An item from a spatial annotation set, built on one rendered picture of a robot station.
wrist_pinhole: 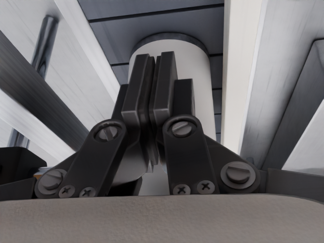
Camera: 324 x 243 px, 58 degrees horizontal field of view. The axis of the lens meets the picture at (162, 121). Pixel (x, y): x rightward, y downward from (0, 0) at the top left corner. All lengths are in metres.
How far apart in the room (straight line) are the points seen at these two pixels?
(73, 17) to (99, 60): 0.04
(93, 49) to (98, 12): 0.03
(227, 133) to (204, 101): 0.06
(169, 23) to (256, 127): 0.26
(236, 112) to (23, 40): 0.19
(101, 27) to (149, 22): 0.03
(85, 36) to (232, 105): 0.10
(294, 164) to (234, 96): 0.24
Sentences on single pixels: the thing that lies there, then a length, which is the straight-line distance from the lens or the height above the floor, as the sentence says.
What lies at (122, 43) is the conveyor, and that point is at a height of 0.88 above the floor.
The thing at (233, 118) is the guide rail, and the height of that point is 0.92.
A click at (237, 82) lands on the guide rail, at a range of 0.16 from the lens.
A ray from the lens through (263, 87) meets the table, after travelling 0.32.
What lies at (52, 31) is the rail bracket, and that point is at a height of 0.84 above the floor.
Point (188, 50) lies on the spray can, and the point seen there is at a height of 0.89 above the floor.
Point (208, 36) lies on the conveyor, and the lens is 0.18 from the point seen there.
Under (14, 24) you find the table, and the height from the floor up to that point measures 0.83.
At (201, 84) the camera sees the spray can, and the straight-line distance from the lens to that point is 0.16.
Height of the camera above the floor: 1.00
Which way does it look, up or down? 28 degrees down
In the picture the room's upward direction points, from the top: 179 degrees counter-clockwise
